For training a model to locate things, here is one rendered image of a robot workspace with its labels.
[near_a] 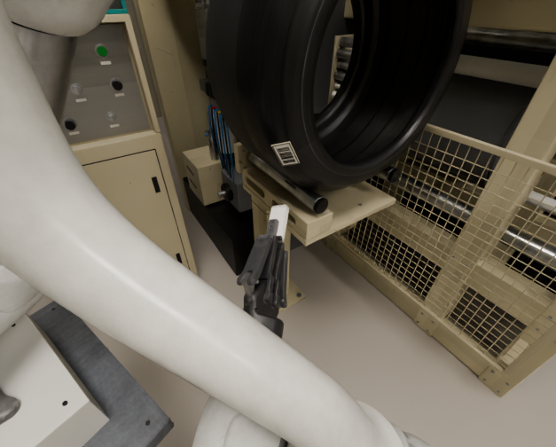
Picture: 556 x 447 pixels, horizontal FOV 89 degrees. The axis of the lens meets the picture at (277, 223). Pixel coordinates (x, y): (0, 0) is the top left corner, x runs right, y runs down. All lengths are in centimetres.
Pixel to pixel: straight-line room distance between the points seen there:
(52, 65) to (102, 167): 89
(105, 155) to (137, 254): 106
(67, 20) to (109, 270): 23
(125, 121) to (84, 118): 13
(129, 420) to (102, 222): 60
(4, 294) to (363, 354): 131
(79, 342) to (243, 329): 72
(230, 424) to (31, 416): 41
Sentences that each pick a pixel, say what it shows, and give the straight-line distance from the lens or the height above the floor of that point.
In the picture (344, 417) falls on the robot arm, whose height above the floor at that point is 108.
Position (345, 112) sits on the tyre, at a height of 101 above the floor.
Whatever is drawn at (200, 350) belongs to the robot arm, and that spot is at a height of 115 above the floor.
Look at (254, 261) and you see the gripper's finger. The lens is 43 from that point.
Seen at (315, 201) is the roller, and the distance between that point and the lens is 71.
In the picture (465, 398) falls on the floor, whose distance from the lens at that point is 160.
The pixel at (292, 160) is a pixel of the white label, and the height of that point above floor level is 105.
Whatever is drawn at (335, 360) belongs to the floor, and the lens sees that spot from 148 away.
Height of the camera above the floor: 131
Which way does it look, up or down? 39 degrees down
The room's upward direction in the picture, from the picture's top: straight up
